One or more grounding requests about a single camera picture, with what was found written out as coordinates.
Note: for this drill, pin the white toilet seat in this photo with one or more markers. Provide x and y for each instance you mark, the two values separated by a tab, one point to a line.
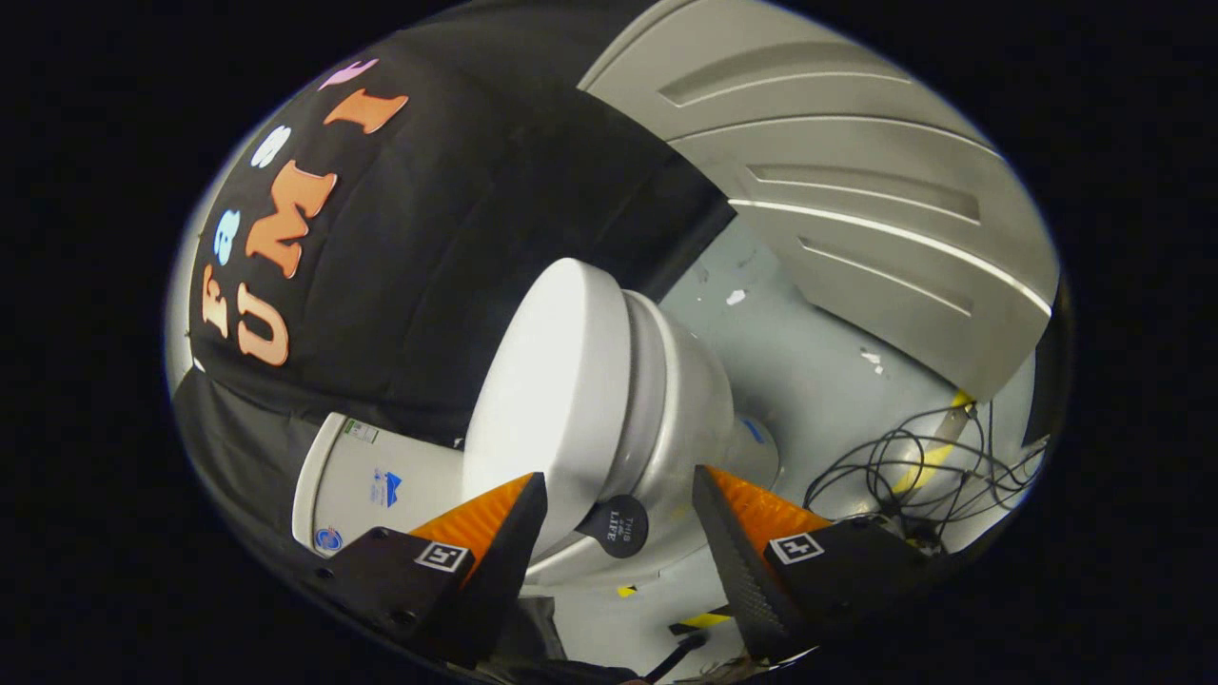
655	381

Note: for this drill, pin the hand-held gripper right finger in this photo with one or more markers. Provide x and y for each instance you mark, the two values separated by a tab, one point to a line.
737	571

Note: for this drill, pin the white drawer cabinet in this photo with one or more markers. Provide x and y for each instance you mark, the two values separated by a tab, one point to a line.
856	190

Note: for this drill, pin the white toilet lid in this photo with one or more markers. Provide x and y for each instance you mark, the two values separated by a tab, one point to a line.
542	400

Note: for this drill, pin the white ceramic toilet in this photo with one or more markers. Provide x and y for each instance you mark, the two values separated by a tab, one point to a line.
695	400

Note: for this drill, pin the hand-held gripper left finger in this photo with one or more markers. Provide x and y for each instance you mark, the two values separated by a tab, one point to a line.
500	571

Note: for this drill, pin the black round lid lifter tab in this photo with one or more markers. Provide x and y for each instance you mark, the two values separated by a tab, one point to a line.
617	526

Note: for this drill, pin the black backdrop cloth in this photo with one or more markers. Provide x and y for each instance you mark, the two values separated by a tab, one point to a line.
428	238

